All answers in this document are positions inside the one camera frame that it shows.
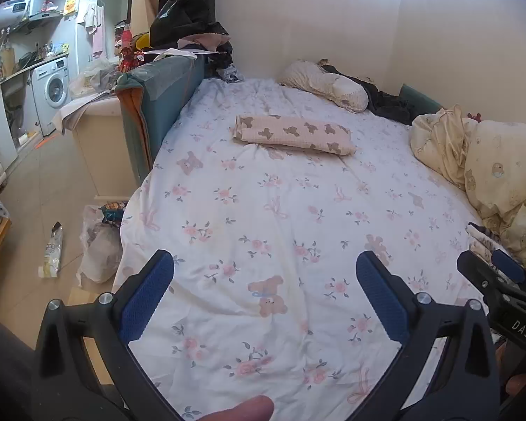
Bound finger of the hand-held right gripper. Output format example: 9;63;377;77
457;250;509;299
491;249;526;292

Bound cream bedside cabinet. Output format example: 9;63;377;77
55;92;141;200

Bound snack packet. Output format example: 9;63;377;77
39;221;64;278

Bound cream patterned pillow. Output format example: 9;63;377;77
279;60;370;112

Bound person's dark clothing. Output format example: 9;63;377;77
0;311;38;421

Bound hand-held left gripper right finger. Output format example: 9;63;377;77
355;250;503;421

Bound dark clothes pile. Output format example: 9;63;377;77
318;59;422;126

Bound white water heater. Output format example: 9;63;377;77
0;0;31;31

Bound black plastic bag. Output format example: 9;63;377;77
149;0;229;49

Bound teal padded bed board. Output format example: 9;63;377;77
114;53;207;185

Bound person's right hand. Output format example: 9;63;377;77
504;370;526;404

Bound small patterned cloth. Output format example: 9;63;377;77
217;65;245;83

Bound clear plastic bag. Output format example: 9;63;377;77
78;202;129;284

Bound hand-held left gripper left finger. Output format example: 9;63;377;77
34;249;189;421

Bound person's left hand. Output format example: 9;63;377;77
197;395;275;421

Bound pink hanging towel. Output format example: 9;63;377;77
84;4;106;58

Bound teal headboard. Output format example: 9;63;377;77
399;83;443;115

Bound pink bear print pants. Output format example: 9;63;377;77
233;114;357;156

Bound silver range hood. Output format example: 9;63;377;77
28;0;62;20

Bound white paper sheets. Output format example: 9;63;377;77
142;47;220;60

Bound cream bear print quilt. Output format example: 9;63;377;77
410;104;526;273

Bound white washing machine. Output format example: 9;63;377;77
30;56;71;134

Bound white floral bed sheet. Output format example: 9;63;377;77
112;76;509;421

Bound striped cloth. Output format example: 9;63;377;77
466;222;505;268

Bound beige cloth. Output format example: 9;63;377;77
177;33;231;52

